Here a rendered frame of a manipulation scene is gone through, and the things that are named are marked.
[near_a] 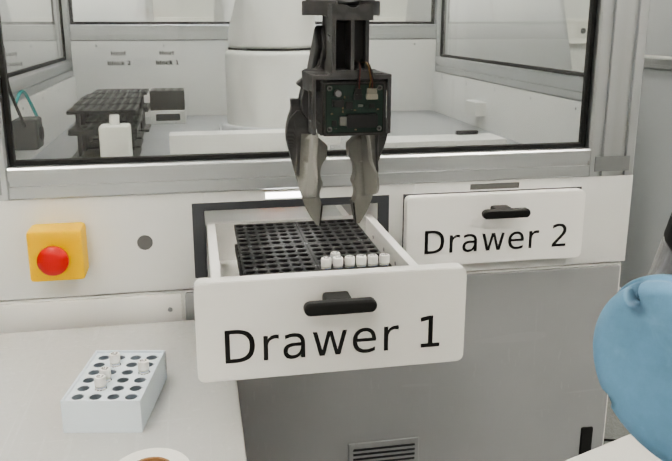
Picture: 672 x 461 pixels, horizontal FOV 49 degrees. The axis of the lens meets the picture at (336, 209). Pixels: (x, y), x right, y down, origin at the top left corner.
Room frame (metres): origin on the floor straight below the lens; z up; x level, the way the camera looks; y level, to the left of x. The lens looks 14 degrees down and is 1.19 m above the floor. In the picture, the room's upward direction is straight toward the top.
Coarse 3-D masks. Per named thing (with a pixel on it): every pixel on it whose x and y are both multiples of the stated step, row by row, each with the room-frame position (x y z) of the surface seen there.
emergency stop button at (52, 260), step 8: (48, 248) 0.93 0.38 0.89; (56, 248) 0.94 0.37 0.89; (40, 256) 0.93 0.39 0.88; (48, 256) 0.93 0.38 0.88; (56, 256) 0.93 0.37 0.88; (64, 256) 0.94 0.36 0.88; (40, 264) 0.93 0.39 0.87; (48, 264) 0.93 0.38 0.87; (56, 264) 0.93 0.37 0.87; (64, 264) 0.93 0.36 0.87; (48, 272) 0.93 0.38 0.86; (56, 272) 0.93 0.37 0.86
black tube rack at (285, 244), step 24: (240, 240) 0.95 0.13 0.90; (264, 240) 0.96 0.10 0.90; (288, 240) 0.95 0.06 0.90; (312, 240) 0.95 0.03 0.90; (336, 240) 0.95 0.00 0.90; (360, 240) 0.95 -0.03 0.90; (240, 264) 0.93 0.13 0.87; (264, 264) 0.85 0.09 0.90; (288, 264) 0.85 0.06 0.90; (312, 264) 0.85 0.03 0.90
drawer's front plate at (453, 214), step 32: (480, 192) 1.11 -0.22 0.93; (512, 192) 1.11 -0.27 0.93; (544, 192) 1.12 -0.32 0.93; (576, 192) 1.13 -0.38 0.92; (416, 224) 1.08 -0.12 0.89; (448, 224) 1.09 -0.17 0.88; (480, 224) 1.10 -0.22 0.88; (512, 224) 1.11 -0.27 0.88; (544, 224) 1.12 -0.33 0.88; (576, 224) 1.13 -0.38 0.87; (416, 256) 1.08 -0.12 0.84; (448, 256) 1.09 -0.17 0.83; (480, 256) 1.10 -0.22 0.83; (512, 256) 1.11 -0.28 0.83; (544, 256) 1.12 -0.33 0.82; (576, 256) 1.13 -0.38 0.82
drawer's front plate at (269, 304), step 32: (224, 288) 0.71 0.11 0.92; (256, 288) 0.71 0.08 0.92; (288, 288) 0.72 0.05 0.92; (320, 288) 0.73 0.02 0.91; (352, 288) 0.73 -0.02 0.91; (384, 288) 0.74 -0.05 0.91; (416, 288) 0.75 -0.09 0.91; (448, 288) 0.75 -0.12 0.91; (224, 320) 0.71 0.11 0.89; (256, 320) 0.71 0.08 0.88; (288, 320) 0.72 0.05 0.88; (320, 320) 0.73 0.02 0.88; (352, 320) 0.73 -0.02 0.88; (384, 320) 0.74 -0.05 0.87; (416, 320) 0.75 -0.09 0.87; (448, 320) 0.75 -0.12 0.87; (224, 352) 0.71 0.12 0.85; (256, 352) 0.71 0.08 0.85; (288, 352) 0.72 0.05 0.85; (352, 352) 0.73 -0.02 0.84; (384, 352) 0.74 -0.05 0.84; (416, 352) 0.75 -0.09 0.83; (448, 352) 0.75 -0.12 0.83
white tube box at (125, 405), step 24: (96, 360) 0.81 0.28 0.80; (120, 360) 0.81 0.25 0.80; (72, 384) 0.74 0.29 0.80; (120, 384) 0.75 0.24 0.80; (144, 384) 0.75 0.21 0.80; (72, 408) 0.70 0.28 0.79; (96, 408) 0.70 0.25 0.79; (120, 408) 0.70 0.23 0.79; (144, 408) 0.72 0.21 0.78; (72, 432) 0.70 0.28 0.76; (96, 432) 0.70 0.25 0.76; (120, 432) 0.70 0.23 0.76
